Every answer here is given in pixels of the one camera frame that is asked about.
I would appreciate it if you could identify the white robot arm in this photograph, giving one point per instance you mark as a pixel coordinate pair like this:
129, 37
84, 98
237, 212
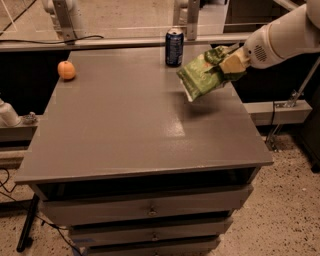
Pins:
295, 33

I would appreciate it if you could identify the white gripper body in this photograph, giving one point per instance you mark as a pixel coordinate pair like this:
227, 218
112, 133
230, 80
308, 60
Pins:
257, 50

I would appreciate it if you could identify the grey drawer cabinet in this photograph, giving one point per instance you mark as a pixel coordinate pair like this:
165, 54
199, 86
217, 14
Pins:
123, 126

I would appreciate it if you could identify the grey drawer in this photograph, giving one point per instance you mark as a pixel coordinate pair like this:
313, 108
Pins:
157, 248
149, 230
146, 206

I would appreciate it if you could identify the white pipe fitting left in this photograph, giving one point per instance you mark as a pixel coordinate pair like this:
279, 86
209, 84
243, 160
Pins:
8, 115

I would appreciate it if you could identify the bottom grey drawer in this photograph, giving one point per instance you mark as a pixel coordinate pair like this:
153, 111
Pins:
157, 248

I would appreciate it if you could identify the grey metal rail frame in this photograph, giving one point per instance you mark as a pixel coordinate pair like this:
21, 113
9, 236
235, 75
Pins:
52, 25

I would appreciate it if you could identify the green jalapeno chip bag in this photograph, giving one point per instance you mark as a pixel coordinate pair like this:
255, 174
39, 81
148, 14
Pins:
203, 74

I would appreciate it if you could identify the top grey drawer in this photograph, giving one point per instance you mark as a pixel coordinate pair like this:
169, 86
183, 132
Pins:
146, 206

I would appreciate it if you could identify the black metal leg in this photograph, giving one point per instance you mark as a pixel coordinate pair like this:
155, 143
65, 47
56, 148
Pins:
31, 212

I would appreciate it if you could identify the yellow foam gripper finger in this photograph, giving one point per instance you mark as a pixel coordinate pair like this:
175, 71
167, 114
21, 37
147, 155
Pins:
237, 62
233, 48

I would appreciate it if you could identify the blue pepsi can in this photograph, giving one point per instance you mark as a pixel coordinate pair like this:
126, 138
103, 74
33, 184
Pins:
174, 42

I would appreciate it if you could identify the middle grey drawer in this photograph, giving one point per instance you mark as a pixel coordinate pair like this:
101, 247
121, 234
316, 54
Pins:
149, 230

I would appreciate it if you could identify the orange fruit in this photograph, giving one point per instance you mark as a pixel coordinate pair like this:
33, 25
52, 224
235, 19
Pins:
66, 70

